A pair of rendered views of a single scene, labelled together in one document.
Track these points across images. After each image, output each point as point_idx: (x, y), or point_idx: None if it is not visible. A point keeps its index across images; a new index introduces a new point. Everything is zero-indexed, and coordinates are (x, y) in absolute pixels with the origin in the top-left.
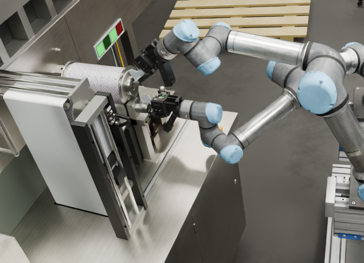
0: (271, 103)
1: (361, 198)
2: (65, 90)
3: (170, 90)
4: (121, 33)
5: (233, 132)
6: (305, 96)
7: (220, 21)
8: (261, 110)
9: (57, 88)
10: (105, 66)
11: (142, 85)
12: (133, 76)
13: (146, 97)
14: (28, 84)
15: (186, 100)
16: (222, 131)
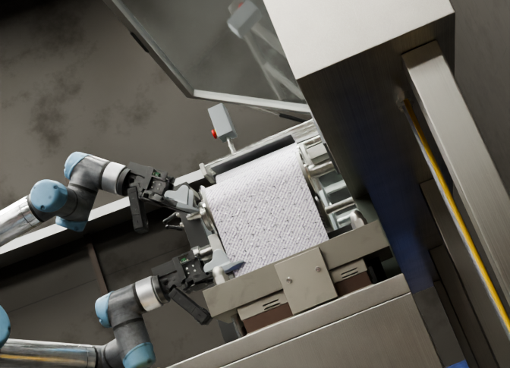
0: (18, 339)
1: None
2: (225, 168)
3: (212, 287)
4: (323, 145)
5: (89, 345)
6: None
7: (42, 180)
8: (37, 341)
9: (236, 162)
10: (238, 174)
11: (277, 263)
12: (190, 201)
13: (218, 254)
14: (275, 146)
15: (147, 278)
16: (109, 344)
